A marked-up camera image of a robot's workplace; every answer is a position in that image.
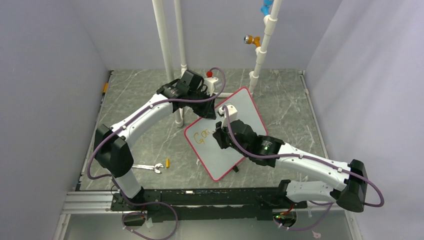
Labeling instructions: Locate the orange wall clip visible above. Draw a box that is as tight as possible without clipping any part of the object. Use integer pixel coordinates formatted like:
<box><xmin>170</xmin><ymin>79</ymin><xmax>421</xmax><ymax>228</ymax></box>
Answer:
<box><xmin>102</xmin><ymin>83</ymin><xmax>108</xmax><ymax>95</ymax></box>

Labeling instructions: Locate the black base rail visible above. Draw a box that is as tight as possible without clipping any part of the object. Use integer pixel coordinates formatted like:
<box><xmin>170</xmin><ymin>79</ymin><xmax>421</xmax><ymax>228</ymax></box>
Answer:
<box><xmin>110</xmin><ymin>187</ymin><xmax>308</xmax><ymax>223</ymax></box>

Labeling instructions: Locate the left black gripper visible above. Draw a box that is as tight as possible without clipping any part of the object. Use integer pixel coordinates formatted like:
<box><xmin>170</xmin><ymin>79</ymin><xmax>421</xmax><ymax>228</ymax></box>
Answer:
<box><xmin>187</xmin><ymin>89</ymin><xmax>217</xmax><ymax>120</ymax></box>

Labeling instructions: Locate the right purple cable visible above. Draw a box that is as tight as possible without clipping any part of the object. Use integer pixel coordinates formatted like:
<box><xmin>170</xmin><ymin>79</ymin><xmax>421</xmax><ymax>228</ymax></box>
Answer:
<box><xmin>221</xmin><ymin>105</ymin><xmax>385</xmax><ymax>232</ymax></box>

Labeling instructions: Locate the orange nozzle fitting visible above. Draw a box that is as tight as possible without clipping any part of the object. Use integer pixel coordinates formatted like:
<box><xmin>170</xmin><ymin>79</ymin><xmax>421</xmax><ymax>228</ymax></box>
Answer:
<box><xmin>243</xmin><ymin>35</ymin><xmax>261</xmax><ymax>48</ymax></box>

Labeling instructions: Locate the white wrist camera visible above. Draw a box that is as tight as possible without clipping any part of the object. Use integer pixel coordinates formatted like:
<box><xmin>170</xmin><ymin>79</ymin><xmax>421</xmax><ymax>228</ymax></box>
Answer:
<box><xmin>202</xmin><ymin>70</ymin><xmax>219</xmax><ymax>96</ymax></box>
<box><xmin>217</xmin><ymin>104</ymin><xmax>238</xmax><ymax>129</ymax></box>

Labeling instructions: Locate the white PVC pipe frame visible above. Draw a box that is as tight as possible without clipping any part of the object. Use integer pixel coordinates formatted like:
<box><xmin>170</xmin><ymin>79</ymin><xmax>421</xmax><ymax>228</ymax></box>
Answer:
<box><xmin>151</xmin><ymin>0</ymin><xmax>282</xmax><ymax>129</ymax></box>

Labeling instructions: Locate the silver open-end wrench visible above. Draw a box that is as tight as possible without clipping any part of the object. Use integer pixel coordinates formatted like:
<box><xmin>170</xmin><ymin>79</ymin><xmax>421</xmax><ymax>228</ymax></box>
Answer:
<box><xmin>132</xmin><ymin>163</ymin><xmax>164</xmax><ymax>174</ymax></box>

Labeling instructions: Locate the red-framed whiteboard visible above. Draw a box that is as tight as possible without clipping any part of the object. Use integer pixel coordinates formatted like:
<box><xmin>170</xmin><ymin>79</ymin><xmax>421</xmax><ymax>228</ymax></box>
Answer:
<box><xmin>184</xmin><ymin>87</ymin><xmax>268</xmax><ymax>181</ymax></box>

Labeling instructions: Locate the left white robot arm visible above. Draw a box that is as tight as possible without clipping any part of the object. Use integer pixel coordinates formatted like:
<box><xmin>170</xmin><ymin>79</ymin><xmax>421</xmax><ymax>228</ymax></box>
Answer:
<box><xmin>89</xmin><ymin>70</ymin><xmax>225</xmax><ymax>210</ymax></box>

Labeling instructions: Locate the blue pipe fitting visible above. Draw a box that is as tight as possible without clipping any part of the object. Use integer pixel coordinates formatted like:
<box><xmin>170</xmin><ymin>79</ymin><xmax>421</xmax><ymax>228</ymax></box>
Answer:
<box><xmin>260</xmin><ymin>0</ymin><xmax>274</xmax><ymax>16</ymax></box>

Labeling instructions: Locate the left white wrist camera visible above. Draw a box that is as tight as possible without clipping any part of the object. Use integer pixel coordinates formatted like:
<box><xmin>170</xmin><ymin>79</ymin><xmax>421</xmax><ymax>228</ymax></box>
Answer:
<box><xmin>202</xmin><ymin>70</ymin><xmax>219</xmax><ymax>96</ymax></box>

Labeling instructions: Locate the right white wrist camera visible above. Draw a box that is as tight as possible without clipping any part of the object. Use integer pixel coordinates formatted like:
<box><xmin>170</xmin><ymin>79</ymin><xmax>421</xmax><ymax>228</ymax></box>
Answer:
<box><xmin>217</xmin><ymin>104</ymin><xmax>238</xmax><ymax>129</ymax></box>

